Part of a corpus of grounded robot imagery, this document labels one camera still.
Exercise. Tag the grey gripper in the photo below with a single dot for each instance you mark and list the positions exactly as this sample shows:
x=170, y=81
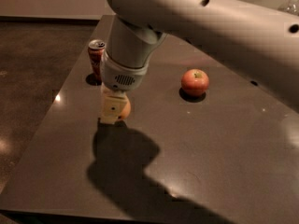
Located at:
x=122, y=76

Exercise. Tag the orange fruit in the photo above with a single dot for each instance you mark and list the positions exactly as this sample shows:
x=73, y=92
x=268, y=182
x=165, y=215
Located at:
x=124, y=108

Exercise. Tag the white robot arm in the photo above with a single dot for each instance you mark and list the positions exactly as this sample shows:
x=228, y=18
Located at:
x=256, y=42

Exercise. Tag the red coke can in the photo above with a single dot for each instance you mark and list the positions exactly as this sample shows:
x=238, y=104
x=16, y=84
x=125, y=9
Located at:
x=96, y=49

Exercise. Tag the red apple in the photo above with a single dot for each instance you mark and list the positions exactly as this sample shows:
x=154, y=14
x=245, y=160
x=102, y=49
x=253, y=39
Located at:
x=195, y=82

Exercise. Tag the clear plastic bottle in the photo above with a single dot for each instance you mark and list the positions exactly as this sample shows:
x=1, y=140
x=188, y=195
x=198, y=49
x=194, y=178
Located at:
x=290, y=6

